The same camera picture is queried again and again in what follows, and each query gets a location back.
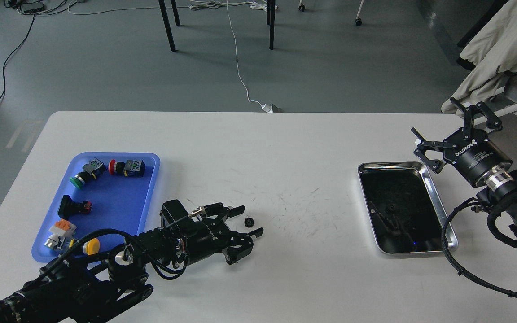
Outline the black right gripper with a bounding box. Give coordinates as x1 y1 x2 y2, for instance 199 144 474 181
411 97 512 188

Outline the black table leg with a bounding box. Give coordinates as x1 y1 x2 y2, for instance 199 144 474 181
267 0 276 50
158 0 181 52

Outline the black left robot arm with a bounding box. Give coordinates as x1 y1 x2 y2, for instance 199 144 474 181
0 200 264 323

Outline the white power adapter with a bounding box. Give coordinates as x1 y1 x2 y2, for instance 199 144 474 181
261 104 282 113

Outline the yellow push button switch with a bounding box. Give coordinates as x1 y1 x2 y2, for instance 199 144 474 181
44 234 100 257

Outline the black table leg right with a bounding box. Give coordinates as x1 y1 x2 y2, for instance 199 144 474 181
267 0 276 50

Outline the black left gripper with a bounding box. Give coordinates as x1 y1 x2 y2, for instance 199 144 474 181
179 203 264 265

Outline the beige cloth on chair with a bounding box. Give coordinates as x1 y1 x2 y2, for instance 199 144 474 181
451 0 517 104

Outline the black table leg left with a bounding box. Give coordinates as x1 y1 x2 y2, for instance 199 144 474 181
158 0 181 52

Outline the white floor cable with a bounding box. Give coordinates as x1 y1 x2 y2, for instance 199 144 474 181
68 0 277 108

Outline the black red switch part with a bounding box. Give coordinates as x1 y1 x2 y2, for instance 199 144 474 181
57 195 92 220

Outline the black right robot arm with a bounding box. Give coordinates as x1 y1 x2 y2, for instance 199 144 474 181
412 97 517 299

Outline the blue plastic tray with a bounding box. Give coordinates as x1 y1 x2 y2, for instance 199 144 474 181
31 152 161 262

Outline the red push button switch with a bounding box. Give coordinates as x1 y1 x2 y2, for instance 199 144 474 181
107 159 145 177

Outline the silver metal tray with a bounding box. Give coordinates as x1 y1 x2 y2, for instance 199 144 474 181
357 161 447 258

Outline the green push button switch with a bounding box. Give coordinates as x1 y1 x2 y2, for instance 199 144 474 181
69 158 107 190

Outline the orange white connector block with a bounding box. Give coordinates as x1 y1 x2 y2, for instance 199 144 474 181
49 219 77 238

